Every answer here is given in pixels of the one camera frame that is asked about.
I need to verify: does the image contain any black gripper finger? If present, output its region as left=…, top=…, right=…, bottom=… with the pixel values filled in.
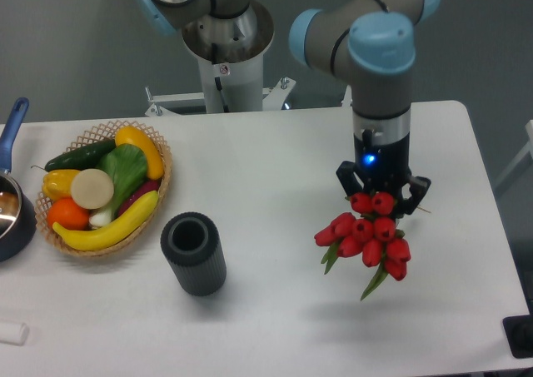
left=395, top=176, right=431, bottom=219
left=336, top=161, right=366, bottom=196

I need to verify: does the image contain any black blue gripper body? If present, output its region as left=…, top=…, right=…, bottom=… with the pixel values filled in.
left=354, top=134, right=411, bottom=195

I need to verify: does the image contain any red tulip bouquet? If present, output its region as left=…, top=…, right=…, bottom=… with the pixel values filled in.
left=314, top=191, right=411, bottom=300

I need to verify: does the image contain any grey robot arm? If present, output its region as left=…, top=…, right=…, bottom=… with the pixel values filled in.
left=136, top=0, right=441, bottom=219

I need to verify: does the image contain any dark grey ribbed vase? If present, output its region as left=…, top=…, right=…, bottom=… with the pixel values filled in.
left=160, top=211, right=227, bottom=296

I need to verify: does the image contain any black device at edge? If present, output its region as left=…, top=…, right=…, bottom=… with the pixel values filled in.
left=502, top=315, right=532, bottom=359

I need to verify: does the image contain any purple eggplant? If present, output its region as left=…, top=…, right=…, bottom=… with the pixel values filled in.
left=117, top=180, right=160, bottom=216

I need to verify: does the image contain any green bok choy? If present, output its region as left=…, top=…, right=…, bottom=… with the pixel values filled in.
left=89, top=144, right=147, bottom=229

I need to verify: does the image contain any yellow squash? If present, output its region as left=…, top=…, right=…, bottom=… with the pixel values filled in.
left=115, top=126, right=164, bottom=180

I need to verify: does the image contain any woven wicker basket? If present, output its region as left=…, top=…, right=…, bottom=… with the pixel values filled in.
left=34, top=120, right=172, bottom=257

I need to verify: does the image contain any beige round disc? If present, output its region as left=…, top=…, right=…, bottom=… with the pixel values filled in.
left=70, top=169, right=114, bottom=210

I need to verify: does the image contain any green cucumber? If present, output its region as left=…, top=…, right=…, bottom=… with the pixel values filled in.
left=32, top=140, right=116, bottom=172

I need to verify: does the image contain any yellow banana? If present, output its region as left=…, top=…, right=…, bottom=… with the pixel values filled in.
left=52, top=191, right=159, bottom=252

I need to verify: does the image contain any orange fruit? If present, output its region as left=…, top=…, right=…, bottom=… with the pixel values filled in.
left=47, top=198, right=89, bottom=231

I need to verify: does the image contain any yellow bell pepper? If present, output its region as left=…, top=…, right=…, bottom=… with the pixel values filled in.
left=42, top=169, right=80, bottom=201

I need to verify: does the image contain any white cylinder object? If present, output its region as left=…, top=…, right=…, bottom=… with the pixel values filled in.
left=0, top=320, right=30, bottom=346

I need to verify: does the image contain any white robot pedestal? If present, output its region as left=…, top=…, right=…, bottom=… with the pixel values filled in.
left=197, top=55, right=263, bottom=114

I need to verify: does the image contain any white metal frame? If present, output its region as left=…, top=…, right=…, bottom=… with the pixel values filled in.
left=144, top=76, right=351, bottom=117

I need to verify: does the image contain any blue handled saucepan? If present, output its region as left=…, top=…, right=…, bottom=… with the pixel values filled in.
left=1, top=97, right=37, bottom=262

